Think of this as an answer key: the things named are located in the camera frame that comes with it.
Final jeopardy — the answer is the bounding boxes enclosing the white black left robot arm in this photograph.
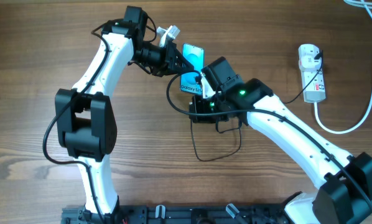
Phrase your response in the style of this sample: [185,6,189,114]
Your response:
[52,6,193,223]

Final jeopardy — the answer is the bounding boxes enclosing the white power strip cord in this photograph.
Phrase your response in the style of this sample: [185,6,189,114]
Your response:
[313,0,372,135]

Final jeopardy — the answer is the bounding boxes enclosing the white power strip socket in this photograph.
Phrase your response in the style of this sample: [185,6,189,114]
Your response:
[298,44,326,103]

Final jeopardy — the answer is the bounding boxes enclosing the smartphone with cyan screen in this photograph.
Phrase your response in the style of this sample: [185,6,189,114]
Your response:
[179,42,205,96]

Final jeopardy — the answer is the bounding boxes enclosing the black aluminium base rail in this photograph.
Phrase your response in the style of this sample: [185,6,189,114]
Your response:
[60,203,299,224]

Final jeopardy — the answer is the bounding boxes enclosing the white cables at corner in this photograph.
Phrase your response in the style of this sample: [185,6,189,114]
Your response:
[343,0,372,11]

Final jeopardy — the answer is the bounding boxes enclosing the black usb charging cable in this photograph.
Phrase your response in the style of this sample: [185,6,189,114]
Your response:
[190,49,325,162]

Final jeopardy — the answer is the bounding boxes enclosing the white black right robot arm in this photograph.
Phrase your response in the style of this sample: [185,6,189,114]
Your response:
[195,57,372,223]

